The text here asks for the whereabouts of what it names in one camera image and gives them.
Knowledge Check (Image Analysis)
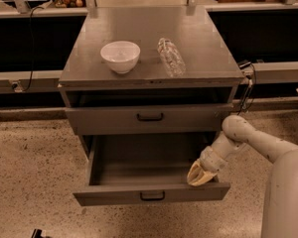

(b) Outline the grey drawer cabinet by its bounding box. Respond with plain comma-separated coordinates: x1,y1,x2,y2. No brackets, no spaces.
59,6,242,151

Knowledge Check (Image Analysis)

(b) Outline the black cables right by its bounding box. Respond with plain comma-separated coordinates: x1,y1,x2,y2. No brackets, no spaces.
229,59,258,119

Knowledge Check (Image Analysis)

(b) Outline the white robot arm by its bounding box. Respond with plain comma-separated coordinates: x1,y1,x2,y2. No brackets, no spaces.
187,115,298,238

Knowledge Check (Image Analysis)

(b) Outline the clear plastic bottle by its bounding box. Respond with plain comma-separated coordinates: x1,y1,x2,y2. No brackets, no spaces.
157,38,186,77

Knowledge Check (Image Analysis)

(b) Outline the white bowl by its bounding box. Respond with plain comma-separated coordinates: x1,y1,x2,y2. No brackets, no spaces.
100,41,140,73

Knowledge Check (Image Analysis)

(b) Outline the black cable left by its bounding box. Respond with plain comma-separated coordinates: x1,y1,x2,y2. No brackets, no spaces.
11,5,46,93

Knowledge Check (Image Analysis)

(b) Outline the black object on floor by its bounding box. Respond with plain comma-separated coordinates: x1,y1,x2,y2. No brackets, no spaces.
31,229,46,238

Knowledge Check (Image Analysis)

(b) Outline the grey metal rail frame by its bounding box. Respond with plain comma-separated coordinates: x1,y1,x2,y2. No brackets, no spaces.
0,0,298,96

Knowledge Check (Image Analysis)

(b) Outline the grey drawer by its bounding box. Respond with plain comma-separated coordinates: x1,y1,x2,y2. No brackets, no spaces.
74,132,230,206
66,104,232,135

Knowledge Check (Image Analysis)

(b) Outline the grey top drawer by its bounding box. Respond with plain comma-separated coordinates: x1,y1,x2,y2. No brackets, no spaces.
66,104,232,135

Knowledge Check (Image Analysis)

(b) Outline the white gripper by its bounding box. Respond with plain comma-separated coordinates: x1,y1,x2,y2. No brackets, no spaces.
187,146,227,186

